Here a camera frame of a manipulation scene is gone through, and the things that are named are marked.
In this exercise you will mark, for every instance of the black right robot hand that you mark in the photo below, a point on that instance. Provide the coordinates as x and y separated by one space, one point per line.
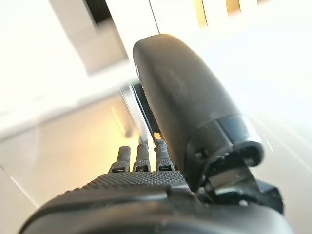
190 97

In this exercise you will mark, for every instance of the white counter cabinet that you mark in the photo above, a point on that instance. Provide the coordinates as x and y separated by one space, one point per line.
97 48

